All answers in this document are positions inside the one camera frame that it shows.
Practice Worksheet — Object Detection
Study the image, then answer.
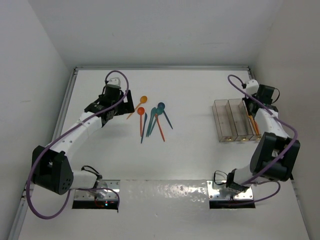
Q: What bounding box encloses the orange fork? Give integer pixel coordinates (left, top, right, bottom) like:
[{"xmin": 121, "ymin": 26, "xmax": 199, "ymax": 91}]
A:
[{"xmin": 248, "ymin": 115, "xmax": 261, "ymax": 138}]

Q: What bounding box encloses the teal spoon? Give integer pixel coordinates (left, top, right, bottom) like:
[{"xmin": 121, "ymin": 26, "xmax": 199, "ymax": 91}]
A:
[{"xmin": 147, "ymin": 106, "xmax": 164, "ymax": 137}]

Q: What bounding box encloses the dark blue spoon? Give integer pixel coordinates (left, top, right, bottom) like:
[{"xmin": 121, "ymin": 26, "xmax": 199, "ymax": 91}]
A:
[{"xmin": 157, "ymin": 102, "xmax": 173, "ymax": 130}]

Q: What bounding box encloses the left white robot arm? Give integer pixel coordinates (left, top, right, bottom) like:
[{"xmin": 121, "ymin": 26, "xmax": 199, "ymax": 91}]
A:
[{"xmin": 31, "ymin": 85, "xmax": 134, "ymax": 195}]

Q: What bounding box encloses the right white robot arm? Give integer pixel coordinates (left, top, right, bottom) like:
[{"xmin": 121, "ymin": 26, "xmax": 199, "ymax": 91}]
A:
[{"xmin": 225, "ymin": 80, "xmax": 301, "ymax": 193}]

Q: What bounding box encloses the orange spoon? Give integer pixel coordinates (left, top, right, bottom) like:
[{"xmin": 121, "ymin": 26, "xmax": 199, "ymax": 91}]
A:
[{"xmin": 137, "ymin": 107, "xmax": 145, "ymax": 136}]

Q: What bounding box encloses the yellow spoon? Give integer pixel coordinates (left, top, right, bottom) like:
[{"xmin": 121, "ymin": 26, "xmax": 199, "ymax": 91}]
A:
[{"xmin": 126, "ymin": 95, "xmax": 148, "ymax": 120}]

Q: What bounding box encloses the dark blue knife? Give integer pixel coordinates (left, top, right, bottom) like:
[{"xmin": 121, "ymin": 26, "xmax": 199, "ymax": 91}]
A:
[{"xmin": 140, "ymin": 113, "xmax": 148, "ymax": 144}]

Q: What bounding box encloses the clear container right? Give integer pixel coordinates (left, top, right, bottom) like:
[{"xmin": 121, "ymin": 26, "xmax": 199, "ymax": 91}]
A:
[{"xmin": 242, "ymin": 98, "xmax": 262, "ymax": 142}]

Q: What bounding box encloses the clear container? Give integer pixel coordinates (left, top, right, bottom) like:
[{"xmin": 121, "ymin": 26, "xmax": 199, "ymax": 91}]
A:
[
  {"xmin": 242, "ymin": 98, "xmax": 262, "ymax": 142},
  {"xmin": 212, "ymin": 99, "xmax": 237, "ymax": 142},
  {"xmin": 228, "ymin": 98, "xmax": 253, "ymax": 142}
]

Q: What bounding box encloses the clear container middle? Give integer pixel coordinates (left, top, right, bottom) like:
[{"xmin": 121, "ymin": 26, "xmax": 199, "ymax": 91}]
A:
[{"xmin": 228, "ymin": 98, "xmax": 253, "ymax": 142}]

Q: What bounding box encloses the clear container left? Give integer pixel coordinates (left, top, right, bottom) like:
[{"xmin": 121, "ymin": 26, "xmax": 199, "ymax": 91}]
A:
[{"xmin": 212, "ymin": 99, "xmax": 237, "ymax": 142}]

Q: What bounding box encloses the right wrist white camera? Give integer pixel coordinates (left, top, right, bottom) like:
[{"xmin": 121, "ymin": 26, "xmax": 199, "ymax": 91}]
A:
[{"xmin": 245, "ymin": 79, "xmax": 259, "ymax": 95}]

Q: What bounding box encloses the wrist white camera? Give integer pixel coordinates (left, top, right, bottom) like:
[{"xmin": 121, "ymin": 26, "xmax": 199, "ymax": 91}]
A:
[
  {"xmin": 106, "ymin": 77, "xmax": 121, "ymax": 89},
  {"xmin": 245, "ymin": 79, "xmax": 259, "ymax": 95}
]

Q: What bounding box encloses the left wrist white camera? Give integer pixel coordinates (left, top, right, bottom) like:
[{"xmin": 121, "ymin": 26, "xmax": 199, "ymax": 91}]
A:
[{"xmin": 106, "ymin": 77, "xmax": 121, "ymax": 89}]

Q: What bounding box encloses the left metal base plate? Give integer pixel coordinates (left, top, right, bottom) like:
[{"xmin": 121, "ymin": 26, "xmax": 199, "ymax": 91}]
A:
[{"xmin": 73, "ymin": 179, "xmax": 121, "ymax": 202}]

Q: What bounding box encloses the metal base plate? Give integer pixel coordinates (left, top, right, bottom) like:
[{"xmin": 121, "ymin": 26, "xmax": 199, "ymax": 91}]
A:
[
  {"xmin": 206, "ymin": 180, "xmax": 254, "ymax": 202},
  {"xmin": 73, "ymin": 179, "xmax": 121, "ymax": 202}
]

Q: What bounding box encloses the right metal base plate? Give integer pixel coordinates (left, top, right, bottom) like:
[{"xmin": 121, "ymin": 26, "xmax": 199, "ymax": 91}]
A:
[{"xmin": 206, "ymin": 180, "xmax": 254, "ymax": 202}]

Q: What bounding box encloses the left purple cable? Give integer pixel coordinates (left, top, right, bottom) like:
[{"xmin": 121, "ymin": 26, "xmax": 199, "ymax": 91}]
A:
[{"xmin": 25, "ymin": 70, "xmax": 130, "ymax": 220}]

